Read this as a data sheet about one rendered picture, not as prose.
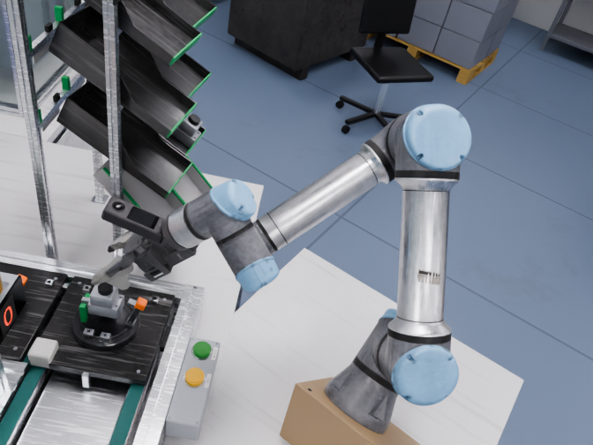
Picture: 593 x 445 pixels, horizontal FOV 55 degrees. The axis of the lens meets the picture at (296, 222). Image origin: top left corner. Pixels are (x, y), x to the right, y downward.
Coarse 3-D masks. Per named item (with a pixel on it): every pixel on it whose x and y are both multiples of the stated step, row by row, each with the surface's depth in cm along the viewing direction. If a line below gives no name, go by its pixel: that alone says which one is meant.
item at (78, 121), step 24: (72, 96) 119; (96, 96) 130; (72, 120) 120; (96, 120) 118; (96, 144) 122; (144, 144) 132; (168, 144) 134; (144, 168) 128; (168, 168) 132; (168, 192) 125
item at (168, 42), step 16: (96, 0) 102; (128, 0) 110; (144, 0) 113; (160, 0) 112; (128, 16) 102; (144, 16) 110; (160, 16) 113; (176, 16) 113; (128, 32) 104; (144, 32) 107; (160, 32) 110; (176, 32) 113; (192, 32) 114; (160, 48) 104; (176, 48) 110
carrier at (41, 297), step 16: (16, 272) 131; (32, 272) 132; (48, 272) 133; (32, 288) 129; (48, 288) 130; (32, 304) 126; (48, 304) 126; (16, 320) 122; (32, 320) 123; (16, 336) 119; (32, 336) 120; (0, 352) 116; (16, 352) 116
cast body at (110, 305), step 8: (96, 288) 118; (104, 288) 117; (112, 288) 117; (96, 296) 116; (104, 296) 116; (112, 296) 117; (120, 296) 121; (88, 304) 118; (96, 304) 117; (104, 304) 117; (112, 304) 118; (120, 304) 120; (88, 312) 119; (96, 312) 119; (104, 312) 119; (112, 312) 118; (120, 312) 121
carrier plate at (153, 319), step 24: (72, 288) 131; (72, 312) 126; (144, 312) 129; (168, 312) 131; (48, 336) 120; (72, 336) 121; (144, 336) 124; (72, 360) 117; (96, 360) 118; (120, 360) 119; (144, 360) 120; (144, 384) 117
